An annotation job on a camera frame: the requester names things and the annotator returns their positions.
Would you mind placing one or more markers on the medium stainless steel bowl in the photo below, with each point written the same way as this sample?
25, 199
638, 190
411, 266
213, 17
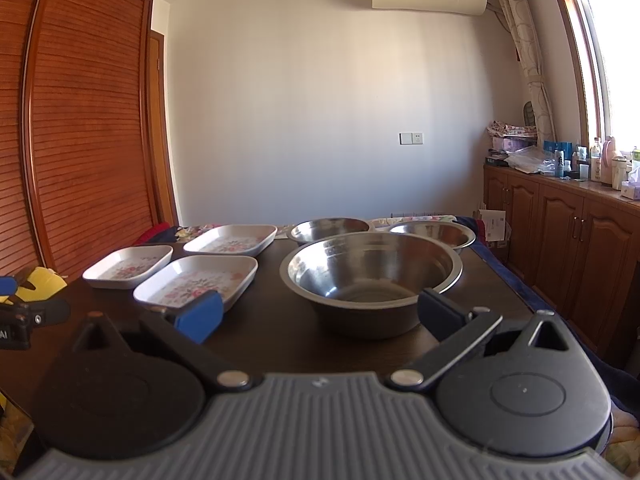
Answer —
311, 231

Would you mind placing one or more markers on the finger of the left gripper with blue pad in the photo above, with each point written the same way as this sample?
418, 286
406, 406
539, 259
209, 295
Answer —
44, 312
8, 286

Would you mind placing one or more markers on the pink floral folded cloth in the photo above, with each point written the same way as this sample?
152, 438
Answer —
503, 130

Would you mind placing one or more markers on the large stainless steel bowl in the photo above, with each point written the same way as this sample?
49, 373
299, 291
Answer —
367, 285

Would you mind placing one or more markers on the yellow plush toy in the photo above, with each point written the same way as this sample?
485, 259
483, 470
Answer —
36, 284

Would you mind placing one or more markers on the white lotion bottle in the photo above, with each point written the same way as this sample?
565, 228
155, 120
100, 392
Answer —
595, 159

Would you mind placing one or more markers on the white jar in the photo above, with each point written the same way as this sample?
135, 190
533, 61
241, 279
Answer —
619, 171

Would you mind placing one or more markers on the wooden cabinet row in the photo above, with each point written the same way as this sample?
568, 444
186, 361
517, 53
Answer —
576, 244

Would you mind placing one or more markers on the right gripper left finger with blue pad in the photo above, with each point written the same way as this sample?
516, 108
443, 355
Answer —
183, 331

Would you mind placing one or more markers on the floral bed quilt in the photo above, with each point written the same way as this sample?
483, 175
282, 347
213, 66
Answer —
187, 233

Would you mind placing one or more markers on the white wall switch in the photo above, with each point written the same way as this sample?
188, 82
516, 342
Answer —
411, 138

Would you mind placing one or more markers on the white paper bag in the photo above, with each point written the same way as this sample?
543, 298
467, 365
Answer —
494, 221

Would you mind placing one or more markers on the dark blue red blanket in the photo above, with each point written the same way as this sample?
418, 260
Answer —
161, 234

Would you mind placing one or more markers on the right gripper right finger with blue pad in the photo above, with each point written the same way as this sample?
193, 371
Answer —
459, 335

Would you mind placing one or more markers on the window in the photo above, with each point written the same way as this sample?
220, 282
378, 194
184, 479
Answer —
614, 31

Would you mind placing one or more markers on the clear plastic bag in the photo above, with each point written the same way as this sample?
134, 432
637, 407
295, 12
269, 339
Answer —
532, 160

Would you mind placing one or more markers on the white floral tray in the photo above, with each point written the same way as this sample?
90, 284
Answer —
186, 278
128, 267
233, 240

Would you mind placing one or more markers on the small stainless steel bowl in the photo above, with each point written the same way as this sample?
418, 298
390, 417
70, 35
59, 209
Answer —
452, 234

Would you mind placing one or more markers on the pink bottle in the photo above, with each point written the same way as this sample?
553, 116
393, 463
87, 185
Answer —
607, 155

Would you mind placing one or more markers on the patterned window curtain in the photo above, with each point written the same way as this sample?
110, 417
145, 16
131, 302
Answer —
519, 19

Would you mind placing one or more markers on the tissue box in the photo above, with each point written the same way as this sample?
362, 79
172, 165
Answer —
630, 188

